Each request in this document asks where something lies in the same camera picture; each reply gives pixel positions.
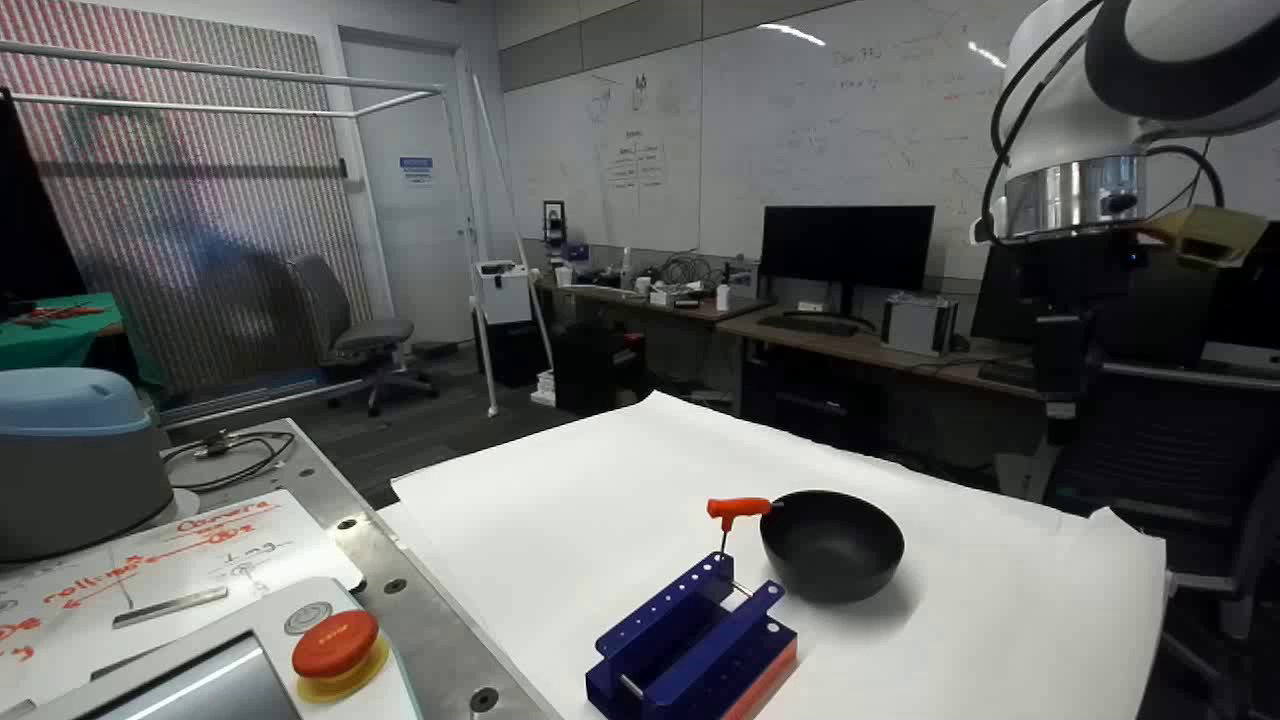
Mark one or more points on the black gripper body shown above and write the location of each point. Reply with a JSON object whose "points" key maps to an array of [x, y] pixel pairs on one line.
{"points": [[1065, 284]]}

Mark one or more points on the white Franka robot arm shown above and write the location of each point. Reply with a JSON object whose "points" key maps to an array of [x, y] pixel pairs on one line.
{"points": [[1065, 82]]}

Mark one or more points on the black bowl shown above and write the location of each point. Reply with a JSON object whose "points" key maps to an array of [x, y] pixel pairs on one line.
{"points": [[830, 547]]}

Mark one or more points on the small white computer case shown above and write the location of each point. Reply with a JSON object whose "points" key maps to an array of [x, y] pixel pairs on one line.
{"points": [[920, 327]]}

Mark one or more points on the brown wooden desk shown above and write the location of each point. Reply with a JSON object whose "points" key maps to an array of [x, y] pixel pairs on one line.
{"points": [[866, 349]]}

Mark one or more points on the black computer monitor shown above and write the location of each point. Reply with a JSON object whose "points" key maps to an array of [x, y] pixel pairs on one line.
{"points": [[844, 247]]}

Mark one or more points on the white paper sheet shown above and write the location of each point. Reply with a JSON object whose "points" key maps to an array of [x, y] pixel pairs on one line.
{"points": [[1014, 615]]}

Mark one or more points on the cluttered lab bench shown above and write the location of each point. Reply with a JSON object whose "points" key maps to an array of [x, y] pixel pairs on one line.
{"points": [[640, 301]]}

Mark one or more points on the blue perforated tool rack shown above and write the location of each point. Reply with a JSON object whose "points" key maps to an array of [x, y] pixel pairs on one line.
{"points": [[684, 642]]}

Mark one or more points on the white box appliance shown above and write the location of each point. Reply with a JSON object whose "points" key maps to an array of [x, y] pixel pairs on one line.
{"points": [[506, 290]]}

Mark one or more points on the white door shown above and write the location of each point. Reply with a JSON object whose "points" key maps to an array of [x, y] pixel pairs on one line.
{"points": [[412, 240]]}

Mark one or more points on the grey office chair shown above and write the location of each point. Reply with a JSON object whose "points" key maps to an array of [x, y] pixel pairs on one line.
{"points": [[351, 327]]}

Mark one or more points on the white tape roll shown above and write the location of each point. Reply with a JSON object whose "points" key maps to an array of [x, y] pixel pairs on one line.
{"points": [[352, 535]]}

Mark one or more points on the red emergency stop button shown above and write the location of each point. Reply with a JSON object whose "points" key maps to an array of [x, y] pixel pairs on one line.
{"points": [[335, 642]]}

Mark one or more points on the red white mesh panel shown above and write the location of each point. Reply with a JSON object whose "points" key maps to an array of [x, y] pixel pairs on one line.
{"points": [[184, 226]]}

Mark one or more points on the white control pendant box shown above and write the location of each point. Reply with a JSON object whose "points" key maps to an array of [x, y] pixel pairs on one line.
{"points": [[202, 664]]}

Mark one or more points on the green covered table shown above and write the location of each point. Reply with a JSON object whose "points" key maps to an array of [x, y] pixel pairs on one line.
{"points": [[63, 329]]}

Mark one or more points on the grey blue lidded container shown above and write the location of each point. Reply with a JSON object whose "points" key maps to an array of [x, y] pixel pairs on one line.
{"points": [[67, 460]]}

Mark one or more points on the olive wrist camera box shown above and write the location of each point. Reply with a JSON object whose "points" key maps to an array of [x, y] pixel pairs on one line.
{"points": [[1204, 237]]}

